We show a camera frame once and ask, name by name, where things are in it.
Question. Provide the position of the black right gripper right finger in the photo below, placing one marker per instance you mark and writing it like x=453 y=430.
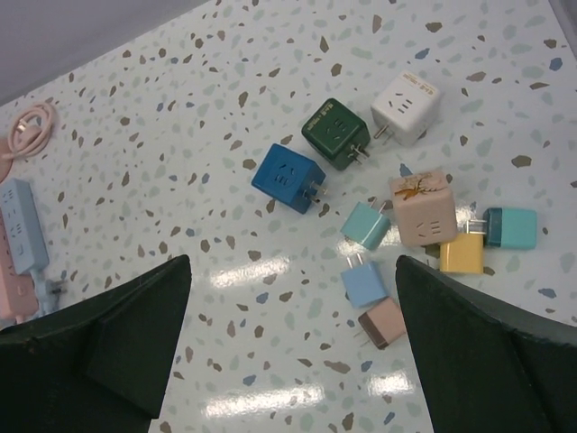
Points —
x=484 y=364

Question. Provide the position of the blue cube socket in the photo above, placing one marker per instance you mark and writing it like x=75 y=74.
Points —
x=289 y=177

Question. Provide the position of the light blue power strip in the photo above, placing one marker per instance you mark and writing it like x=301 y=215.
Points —
x=23 y=227

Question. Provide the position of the yellow charger plug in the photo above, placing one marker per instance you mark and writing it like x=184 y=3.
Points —
x=464 y=254

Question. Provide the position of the light blue charger plug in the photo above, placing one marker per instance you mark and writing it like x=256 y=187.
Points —
x=363 y=282

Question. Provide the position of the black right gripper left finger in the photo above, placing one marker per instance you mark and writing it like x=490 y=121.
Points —
x=100 y=365

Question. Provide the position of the pink deer cube socket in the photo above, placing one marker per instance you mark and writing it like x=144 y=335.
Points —
x=424 y=208

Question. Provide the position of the white tiger cube socket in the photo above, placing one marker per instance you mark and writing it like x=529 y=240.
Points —
x=405 y=108

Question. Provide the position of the pink power strip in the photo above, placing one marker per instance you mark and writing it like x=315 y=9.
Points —
x=18 y=299

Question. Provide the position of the teal green charger plug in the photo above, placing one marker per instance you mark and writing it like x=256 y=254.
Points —
x=506 y=228

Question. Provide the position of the pink brown charger plug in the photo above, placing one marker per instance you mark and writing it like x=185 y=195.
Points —
x=382 y=322

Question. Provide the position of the dark green cube socket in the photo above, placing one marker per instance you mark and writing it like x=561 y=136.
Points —
x=337 y=134

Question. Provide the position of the turquoise charger plug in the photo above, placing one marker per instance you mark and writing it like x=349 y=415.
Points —
x=367 y=225

